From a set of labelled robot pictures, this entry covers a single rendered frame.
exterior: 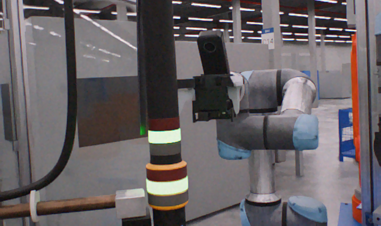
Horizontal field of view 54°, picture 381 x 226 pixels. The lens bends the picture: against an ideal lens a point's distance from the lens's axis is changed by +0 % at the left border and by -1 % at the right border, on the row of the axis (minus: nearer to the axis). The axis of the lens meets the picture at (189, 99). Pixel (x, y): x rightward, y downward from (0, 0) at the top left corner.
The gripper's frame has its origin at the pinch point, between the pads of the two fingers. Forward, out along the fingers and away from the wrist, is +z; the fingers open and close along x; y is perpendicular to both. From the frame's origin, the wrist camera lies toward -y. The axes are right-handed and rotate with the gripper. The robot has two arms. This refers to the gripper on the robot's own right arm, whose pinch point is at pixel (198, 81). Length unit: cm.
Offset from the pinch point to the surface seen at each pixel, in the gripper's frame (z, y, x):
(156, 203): 19.0, 12.1, 0.3
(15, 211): 24.0, 11.8, 13.3
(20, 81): -37, -2, 61
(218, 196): -393, 143, 81
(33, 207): 23.7, 11.4, 11.4
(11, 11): -36, -22, 62
